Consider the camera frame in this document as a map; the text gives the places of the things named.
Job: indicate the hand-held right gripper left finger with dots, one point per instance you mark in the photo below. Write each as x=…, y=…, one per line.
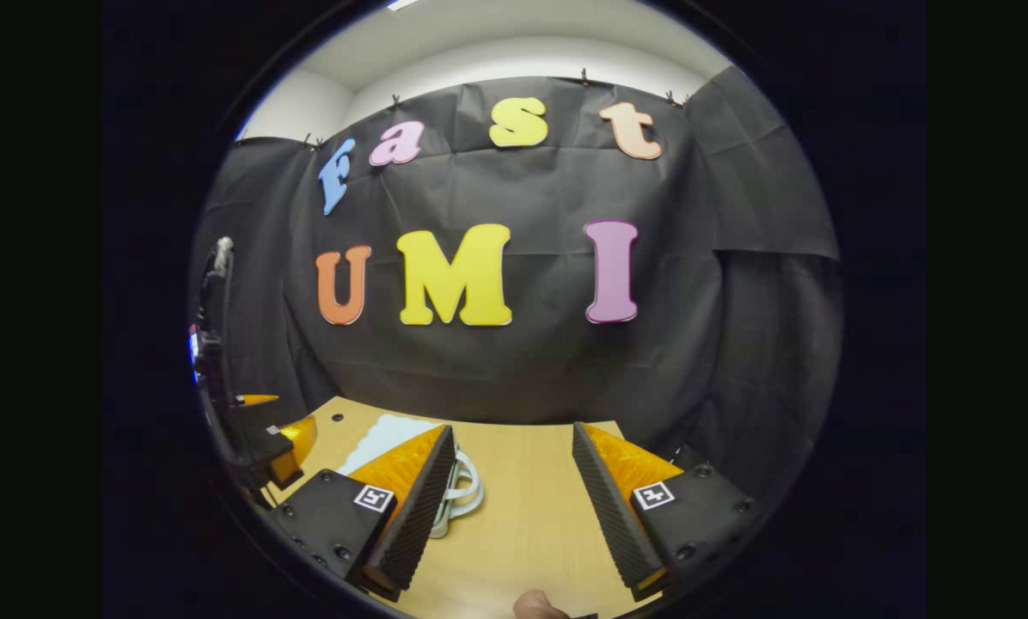
x=415, y=516

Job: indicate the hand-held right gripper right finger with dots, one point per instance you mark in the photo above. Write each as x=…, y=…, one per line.
x=608, y=507

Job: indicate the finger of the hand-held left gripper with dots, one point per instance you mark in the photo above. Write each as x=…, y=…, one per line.
x=265, y=443
x=258, y=400

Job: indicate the light blue suitcase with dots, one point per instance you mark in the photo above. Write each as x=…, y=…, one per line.
x=385, y=434

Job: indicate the black backdrop cloth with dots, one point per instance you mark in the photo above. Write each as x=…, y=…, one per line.
x=523, y=370

